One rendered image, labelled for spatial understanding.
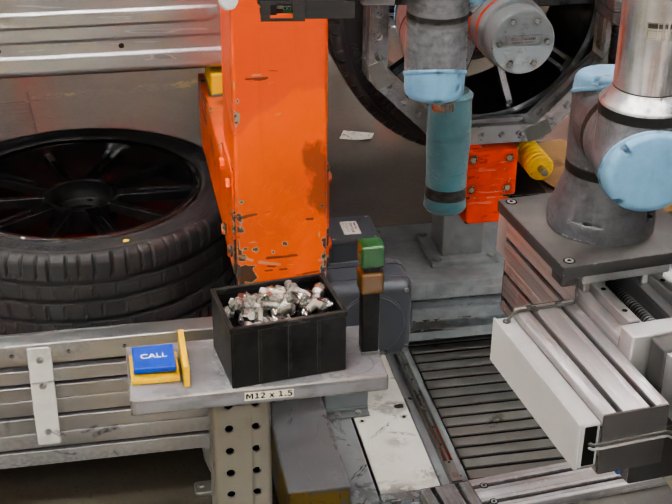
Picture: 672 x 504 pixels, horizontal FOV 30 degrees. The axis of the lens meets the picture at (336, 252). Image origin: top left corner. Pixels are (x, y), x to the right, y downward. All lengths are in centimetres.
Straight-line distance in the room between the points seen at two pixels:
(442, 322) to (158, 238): 76
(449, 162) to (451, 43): 103
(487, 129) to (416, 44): 117
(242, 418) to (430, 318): 83
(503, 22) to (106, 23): 78
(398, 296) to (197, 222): 42
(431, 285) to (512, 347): 117
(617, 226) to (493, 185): 98
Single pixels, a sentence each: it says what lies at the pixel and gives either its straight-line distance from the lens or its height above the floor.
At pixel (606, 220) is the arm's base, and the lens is 175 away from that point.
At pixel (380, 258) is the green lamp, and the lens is 207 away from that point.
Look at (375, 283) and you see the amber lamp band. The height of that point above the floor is 59.
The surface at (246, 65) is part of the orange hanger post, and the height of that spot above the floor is 93.
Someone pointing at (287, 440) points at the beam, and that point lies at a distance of 250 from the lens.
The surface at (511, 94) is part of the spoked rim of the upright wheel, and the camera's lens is 282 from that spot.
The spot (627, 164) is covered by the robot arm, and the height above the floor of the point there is 100.
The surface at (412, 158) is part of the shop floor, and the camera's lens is 405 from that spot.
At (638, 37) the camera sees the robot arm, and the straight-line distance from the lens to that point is 155.
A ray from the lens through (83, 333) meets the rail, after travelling 237.
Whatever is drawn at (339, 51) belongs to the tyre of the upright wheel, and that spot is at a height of 77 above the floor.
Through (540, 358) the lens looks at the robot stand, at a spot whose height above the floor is 73.
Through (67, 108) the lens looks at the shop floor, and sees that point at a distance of 451.
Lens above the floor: 161
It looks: 28 degrees down
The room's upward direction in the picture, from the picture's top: 1 degrees clockwise
